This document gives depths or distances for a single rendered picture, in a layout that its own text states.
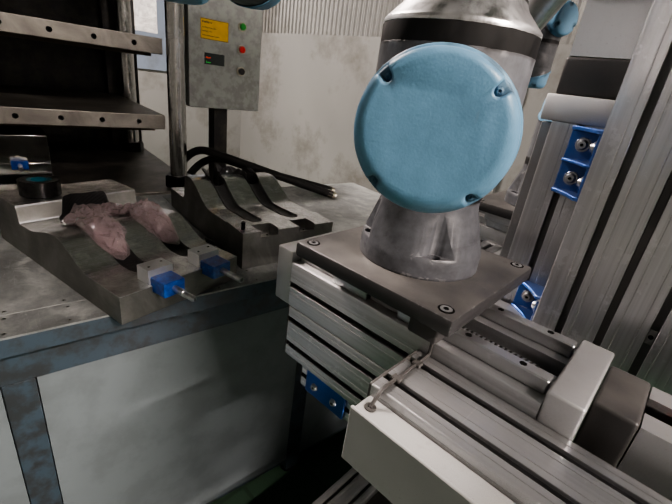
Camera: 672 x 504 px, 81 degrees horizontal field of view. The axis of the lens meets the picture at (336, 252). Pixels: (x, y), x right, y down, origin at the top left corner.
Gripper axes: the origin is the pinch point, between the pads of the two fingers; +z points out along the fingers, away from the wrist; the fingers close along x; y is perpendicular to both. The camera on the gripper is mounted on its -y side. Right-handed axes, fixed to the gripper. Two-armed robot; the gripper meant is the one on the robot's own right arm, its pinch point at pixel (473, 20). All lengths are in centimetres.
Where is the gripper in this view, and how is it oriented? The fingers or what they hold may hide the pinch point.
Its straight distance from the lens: 147.5
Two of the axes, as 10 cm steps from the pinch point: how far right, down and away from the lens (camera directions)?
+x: 9.4, -1.5, 3.1
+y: 0.0, 9.0, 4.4
